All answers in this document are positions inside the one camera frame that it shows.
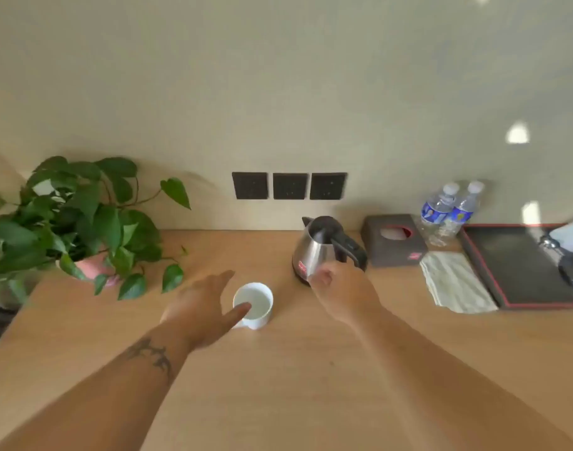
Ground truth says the person's right hand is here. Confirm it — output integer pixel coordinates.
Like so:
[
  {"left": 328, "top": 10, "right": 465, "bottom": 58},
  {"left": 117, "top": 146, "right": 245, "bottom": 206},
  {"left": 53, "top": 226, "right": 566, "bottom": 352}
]
[{"left": 308, "top": 261, "right": 388, "bottom": 327}]

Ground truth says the person's left hand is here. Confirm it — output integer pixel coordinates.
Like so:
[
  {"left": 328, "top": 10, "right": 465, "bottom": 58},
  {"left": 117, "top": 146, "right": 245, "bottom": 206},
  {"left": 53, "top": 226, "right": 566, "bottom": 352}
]
[{"left": 161, "top": 270, "right": 253, "bottom": 352}]

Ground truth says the person's left forearm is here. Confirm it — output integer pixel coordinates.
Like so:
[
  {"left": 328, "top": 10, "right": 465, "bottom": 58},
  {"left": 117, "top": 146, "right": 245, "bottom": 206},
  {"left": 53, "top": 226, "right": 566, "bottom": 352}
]
[{"left": 0, "top": 319, "right": 194, "bottom": 451}]

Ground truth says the person's right forearm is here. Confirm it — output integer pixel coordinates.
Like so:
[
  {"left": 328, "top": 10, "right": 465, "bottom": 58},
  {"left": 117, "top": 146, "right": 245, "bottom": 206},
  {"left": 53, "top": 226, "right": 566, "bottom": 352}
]
[{"left": 356, "top": 307, "right": 573, "bottom": 451}]

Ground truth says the white ceramic cup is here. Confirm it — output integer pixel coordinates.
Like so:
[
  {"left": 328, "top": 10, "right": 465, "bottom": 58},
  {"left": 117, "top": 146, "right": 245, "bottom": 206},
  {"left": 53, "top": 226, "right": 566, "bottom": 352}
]
[{"left": 232, "top": 283, "right": 274, "bottom": 331}]

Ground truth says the stainless steel electric kettle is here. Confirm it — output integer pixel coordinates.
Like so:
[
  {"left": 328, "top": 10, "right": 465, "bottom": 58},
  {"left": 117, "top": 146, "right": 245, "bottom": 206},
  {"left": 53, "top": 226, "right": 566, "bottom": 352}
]
[{"left": 292, "top": 216, "right": 368, "bottom": 286}]

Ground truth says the dark brown tissue box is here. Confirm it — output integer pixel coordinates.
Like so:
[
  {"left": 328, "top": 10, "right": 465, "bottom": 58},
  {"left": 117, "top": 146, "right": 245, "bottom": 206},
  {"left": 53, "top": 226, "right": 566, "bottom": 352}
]
[{"left": 361, "top": 214, "right": 429, "bottom": 268}]

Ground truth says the clear plastic water bottle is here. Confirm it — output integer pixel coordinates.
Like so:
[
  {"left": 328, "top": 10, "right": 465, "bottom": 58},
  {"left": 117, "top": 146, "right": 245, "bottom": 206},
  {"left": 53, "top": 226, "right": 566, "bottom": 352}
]
[
  {"left": 429, "top": 180, "right": 485, "bottom": 248},
  {"left": 418, "top": 182, "right": 460, "bottom": 237}
]

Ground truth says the folded white cloth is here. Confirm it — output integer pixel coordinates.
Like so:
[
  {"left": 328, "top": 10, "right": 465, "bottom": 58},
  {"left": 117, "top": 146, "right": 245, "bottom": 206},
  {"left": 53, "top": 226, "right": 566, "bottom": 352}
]
[{"left": 419, "top": 251, "right": 499, "bottom": 314}]

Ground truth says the pink plant pot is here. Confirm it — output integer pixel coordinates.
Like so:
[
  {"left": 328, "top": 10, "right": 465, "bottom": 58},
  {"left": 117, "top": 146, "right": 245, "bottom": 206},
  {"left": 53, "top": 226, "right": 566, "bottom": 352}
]
[{"left": 56, "top": 252, "right": 121, "bottom": 288}]

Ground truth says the green leafy pothos plant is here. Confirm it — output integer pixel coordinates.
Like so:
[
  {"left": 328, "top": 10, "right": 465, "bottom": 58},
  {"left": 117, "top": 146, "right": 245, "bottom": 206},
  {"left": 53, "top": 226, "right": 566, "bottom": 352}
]
[{"left": 0, "top": 156, "right": 192, "bottom": 304}]

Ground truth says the black tray with red rim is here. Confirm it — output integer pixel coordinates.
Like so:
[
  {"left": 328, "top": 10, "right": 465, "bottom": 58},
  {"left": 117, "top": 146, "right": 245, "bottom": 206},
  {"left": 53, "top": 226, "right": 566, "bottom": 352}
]
[{"left": 457, "top": 224, "right": 573, "bottom": 310}]

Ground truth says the black wall socket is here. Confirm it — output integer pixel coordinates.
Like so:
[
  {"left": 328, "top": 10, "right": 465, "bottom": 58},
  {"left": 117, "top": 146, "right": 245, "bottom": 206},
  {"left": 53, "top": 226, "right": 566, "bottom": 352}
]
[
  {"left": 310, "top": 172, "right": 348, "bottom": 200},
  {"left": 273, "top": 173, "right": 310, "bottom": 200},
  {"left": 232, "top": 172, "right": 269, "bottom": 200}
]

